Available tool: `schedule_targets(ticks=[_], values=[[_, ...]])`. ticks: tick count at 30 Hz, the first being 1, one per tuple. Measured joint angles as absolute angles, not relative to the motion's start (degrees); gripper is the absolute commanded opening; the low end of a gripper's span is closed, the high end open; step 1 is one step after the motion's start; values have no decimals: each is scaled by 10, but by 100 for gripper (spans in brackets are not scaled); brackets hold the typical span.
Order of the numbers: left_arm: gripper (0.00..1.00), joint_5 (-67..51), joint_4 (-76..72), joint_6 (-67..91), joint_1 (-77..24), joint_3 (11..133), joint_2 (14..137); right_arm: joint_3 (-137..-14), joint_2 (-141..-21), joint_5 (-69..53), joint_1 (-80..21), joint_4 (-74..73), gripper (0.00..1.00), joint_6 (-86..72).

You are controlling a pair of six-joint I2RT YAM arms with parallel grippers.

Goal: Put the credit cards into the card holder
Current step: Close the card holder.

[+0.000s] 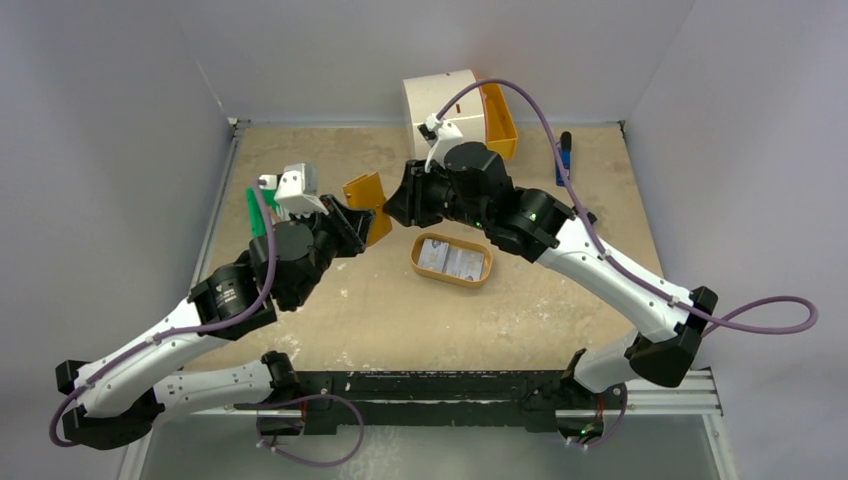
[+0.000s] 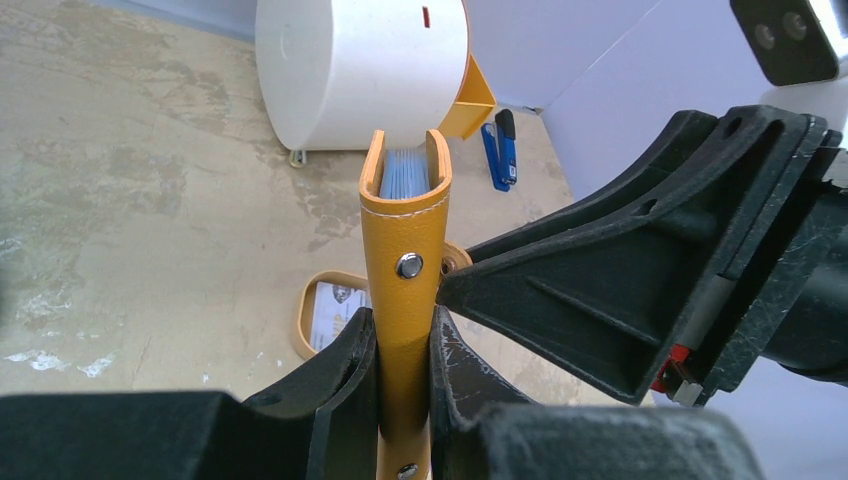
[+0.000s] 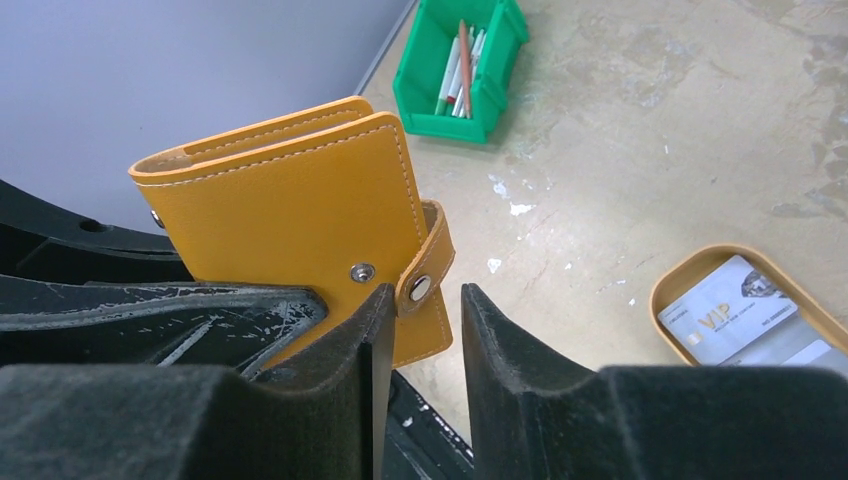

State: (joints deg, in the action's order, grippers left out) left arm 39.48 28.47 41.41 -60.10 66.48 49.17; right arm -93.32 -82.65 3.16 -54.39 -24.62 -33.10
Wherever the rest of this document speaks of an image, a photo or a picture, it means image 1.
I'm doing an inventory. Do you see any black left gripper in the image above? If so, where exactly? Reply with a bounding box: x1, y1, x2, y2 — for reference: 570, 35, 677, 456
288, 193, 374, 308

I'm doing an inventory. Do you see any yellow leather card holder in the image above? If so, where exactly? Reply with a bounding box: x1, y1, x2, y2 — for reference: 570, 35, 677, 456
342, 172, 392, 247

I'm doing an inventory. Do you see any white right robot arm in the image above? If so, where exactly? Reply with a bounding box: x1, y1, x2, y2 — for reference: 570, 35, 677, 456
383, 142, 717, 407

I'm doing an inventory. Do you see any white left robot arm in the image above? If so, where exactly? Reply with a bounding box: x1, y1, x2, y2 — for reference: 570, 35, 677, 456
49, 195, 375, 450

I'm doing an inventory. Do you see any tan oval tray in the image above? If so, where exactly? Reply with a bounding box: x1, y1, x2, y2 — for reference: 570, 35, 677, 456
410, 233, 494, 289

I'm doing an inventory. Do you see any green plastic bin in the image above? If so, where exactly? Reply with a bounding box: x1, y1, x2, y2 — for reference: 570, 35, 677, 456
246, 186, 288, 238

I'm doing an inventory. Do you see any cream round drawer cabinet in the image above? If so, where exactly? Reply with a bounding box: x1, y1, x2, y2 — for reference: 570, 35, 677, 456
402, 70, 486, 160

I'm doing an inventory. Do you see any yellow open drawer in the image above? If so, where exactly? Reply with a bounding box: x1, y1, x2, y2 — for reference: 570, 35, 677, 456
479, 83, 518, 161

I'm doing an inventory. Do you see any blue black marker tool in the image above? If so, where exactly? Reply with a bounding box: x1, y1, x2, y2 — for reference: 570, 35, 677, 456
556, 131, 573, 187

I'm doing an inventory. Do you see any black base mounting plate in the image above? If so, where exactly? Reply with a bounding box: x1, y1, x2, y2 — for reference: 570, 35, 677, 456
233, 369, 627, 439

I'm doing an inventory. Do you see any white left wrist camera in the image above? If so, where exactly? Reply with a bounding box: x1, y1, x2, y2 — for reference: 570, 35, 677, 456
259, 163, 327, 220

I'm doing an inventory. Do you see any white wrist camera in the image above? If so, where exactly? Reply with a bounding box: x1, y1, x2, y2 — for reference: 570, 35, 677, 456
259, 163, 327, 220
418, 113, 464, 173

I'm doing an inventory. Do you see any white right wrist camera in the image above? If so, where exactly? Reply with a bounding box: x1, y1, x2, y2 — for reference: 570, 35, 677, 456
418, 113, 464, 173

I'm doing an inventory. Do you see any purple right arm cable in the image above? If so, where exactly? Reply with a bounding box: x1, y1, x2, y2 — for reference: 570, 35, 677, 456
433, 78, 819, 336

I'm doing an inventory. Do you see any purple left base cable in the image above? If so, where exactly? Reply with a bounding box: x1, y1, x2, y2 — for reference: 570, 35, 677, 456
254, 388, 366, 468

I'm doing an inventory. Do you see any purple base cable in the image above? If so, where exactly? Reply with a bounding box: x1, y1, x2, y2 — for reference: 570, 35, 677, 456
563, 380, 629, 453
254, 388, 366, 468

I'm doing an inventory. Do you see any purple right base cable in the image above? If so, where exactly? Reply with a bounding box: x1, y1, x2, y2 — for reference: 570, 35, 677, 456
563, 380, 629, 453

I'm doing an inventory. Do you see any aluminium frame rail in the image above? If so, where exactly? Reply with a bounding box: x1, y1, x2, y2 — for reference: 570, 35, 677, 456
120, 126, 737, 479

